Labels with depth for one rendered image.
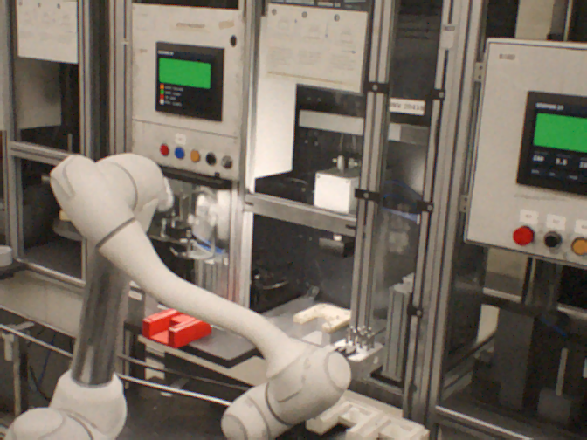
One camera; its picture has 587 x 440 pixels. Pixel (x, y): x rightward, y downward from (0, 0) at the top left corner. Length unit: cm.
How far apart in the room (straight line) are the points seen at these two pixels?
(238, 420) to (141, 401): 94
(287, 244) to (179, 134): 60
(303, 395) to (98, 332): 57
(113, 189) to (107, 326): 38
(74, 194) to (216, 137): 73
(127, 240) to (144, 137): 88
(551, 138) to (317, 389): 72
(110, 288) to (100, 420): 32
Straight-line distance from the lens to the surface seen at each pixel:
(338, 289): 265
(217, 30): 225
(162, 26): 239
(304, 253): 270
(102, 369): 196
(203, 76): 226
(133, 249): 163
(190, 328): 232
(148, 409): 247
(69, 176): 165
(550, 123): 177
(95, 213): 163
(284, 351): 155
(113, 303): 188
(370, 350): 196
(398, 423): 203
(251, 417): 161
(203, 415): 243
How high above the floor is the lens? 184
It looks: 15 degrees down
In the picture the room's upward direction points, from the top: 3 degrees clockwise
